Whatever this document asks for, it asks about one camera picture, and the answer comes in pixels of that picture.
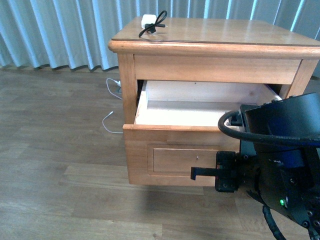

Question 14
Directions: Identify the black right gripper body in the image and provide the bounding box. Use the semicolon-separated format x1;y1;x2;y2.
214;151;260;193

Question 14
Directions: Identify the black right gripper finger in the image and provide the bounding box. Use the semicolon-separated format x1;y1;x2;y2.
190;167;217;181

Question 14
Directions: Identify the wooden drawer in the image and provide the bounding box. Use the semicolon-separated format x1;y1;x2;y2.
123;80;279;186

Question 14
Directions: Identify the black charger cable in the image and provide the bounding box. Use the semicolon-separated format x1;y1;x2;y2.
138;10;169;39

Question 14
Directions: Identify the white charger adapter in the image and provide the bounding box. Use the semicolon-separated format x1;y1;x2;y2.
141;14;157;29

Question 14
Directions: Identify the wooden nightstand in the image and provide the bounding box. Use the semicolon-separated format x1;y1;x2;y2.
108;17;320;124

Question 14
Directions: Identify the light green curtain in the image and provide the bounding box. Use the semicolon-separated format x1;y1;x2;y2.
0;0;320;70

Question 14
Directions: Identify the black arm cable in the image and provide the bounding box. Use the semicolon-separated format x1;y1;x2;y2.
217;110;320;148

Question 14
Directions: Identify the white floor cable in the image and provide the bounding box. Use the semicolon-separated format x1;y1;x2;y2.
101;77;124;135

